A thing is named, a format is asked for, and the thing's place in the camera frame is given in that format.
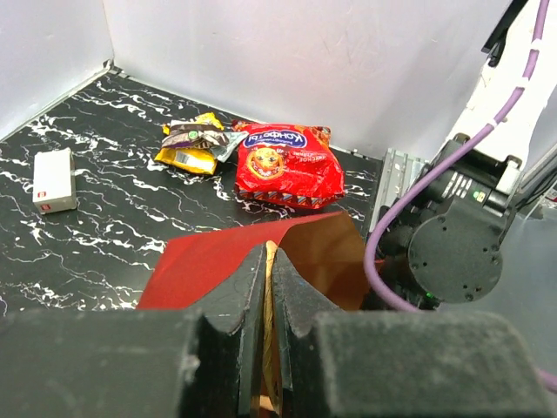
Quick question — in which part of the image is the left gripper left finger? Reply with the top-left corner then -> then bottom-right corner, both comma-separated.
0,242 -> 267,418

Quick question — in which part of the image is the red cookie snack bag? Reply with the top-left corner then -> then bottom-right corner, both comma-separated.
232,120 -> 345,209

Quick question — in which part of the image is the dark chocolate snack packet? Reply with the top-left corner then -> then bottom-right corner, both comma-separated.
162,123 -> 229,150

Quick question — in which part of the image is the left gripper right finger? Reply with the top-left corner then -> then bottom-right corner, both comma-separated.
272,251 -> 553,417

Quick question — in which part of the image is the small white cardboard box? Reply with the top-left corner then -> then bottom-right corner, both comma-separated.
32,148 -> 77,214

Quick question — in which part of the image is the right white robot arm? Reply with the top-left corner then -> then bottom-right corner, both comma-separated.
366,1 -> 556,311

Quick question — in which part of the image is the red paper bag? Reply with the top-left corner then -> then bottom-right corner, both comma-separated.
138,212 -> 369,417

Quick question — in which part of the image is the yellow candy bar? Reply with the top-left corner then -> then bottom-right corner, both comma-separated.
154,147 -> 217,175

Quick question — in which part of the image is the grey foil snack packet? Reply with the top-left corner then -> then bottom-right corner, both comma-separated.
210,131 -> 249,163

